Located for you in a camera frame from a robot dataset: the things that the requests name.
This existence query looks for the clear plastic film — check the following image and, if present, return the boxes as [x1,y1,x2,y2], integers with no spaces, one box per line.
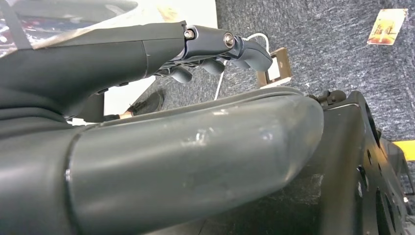
[0,0,187,59]

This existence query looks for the thin white cable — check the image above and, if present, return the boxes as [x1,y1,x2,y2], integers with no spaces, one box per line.
[213,32,271,101]

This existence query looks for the brass floor socket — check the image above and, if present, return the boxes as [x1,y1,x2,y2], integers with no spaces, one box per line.
[256,47,293,89]

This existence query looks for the yellow floor tape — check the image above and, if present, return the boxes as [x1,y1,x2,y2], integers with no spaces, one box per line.
[392,140,415,162]

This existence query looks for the person's foot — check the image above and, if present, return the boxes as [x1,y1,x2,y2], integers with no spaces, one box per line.
[103,90,165,123]

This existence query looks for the white plug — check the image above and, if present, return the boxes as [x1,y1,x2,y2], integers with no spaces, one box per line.
[266,53,282,82]

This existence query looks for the black robot body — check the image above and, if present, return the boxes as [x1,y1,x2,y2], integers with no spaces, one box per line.
[152,90,415,235]

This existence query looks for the gold printed room key card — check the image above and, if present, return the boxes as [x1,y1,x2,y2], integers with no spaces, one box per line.
[367,8,409,46]

